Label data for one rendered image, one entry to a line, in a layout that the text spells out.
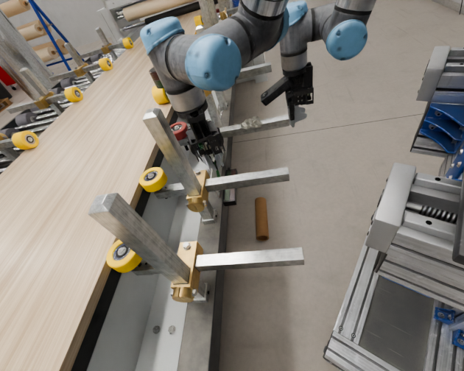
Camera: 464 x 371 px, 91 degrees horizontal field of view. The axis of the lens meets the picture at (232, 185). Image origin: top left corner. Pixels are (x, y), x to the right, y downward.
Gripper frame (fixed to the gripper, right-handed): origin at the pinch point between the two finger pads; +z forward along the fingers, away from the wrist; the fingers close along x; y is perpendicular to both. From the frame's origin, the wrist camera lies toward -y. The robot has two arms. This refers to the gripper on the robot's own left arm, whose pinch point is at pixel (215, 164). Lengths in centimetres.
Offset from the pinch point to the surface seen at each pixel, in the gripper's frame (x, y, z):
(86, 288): -36.8, 21.3, 1.2
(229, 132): 9.5, -22.0, 6.3
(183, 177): -9.4, 2.2, -1.8
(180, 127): -7.0, -29.6, 0.9
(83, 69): -64, -157, -4
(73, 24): -279, -1065, 26
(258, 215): 14, -36, 83
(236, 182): 3.9, 2.6, 7.7
